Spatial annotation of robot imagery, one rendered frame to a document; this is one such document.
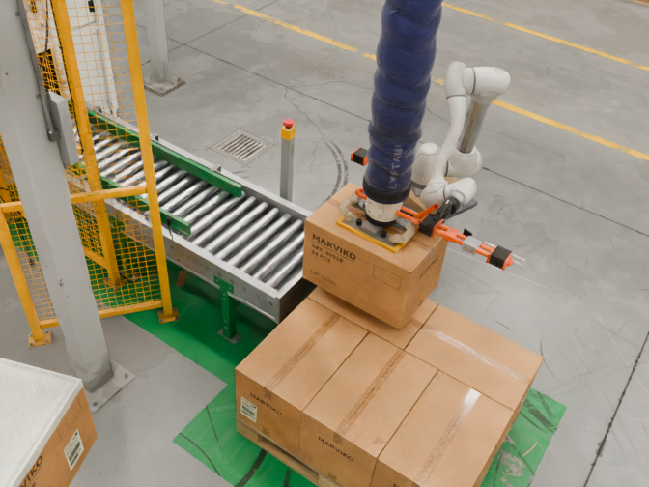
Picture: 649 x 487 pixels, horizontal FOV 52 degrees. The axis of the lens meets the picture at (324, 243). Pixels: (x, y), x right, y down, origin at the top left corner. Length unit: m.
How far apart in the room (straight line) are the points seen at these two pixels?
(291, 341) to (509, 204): 2.59
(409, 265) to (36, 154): 1.65
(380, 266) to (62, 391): 1.46
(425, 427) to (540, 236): 2.40
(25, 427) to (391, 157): 1.77
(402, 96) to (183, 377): 2.08
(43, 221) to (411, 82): 1.64
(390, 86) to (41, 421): 1.82
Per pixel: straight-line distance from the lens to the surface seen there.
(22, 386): 2.77
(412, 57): 2.67
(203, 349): 4.05
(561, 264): 5.01
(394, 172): 2.95
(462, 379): 3.36
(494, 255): 2.98
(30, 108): 2.81
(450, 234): 3.04
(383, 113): 2.79
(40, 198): 3.00
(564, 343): 4.47
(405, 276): 3.07
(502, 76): 3.48
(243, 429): 3.64
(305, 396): 3.17
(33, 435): 2.63
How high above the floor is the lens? 3.14
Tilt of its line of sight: 42 degrees down
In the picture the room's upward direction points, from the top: 5 degrees clockwise
